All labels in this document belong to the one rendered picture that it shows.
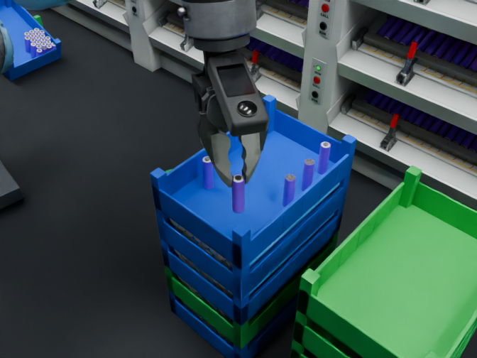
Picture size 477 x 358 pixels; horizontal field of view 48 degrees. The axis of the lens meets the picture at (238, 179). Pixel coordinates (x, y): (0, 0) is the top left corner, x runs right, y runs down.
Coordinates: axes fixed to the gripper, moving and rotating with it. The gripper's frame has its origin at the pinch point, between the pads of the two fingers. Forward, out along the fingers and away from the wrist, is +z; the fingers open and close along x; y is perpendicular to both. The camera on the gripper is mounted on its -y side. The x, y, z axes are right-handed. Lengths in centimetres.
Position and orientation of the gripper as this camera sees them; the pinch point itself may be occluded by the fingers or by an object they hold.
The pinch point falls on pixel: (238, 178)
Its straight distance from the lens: 75.4
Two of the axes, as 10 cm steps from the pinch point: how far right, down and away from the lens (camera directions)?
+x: -9.5, 2.1, -2.2
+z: 0.8, 8.7, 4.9
